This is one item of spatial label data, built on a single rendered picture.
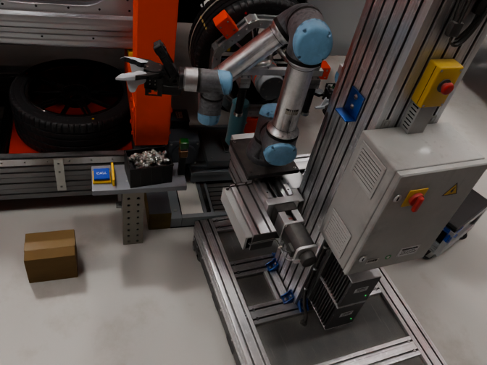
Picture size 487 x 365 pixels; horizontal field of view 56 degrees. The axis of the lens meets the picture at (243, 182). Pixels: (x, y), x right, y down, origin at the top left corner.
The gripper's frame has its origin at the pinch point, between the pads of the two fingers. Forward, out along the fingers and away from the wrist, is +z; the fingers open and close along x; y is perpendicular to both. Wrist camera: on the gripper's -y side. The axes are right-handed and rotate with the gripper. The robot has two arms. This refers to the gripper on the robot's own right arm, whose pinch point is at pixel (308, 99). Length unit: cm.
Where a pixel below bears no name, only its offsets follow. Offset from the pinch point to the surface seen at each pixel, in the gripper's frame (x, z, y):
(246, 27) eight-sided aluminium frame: -20.5, 30.6, 24.9
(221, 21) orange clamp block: -21, 42, 27
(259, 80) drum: -9.7, 22.9, 4.5
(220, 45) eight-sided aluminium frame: -20.4, 41.2, 15.5
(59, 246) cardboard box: 24, 117, -65
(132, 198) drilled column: 13, 83, -48
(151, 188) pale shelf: 16, 75, -38
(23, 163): -14, 132, -47
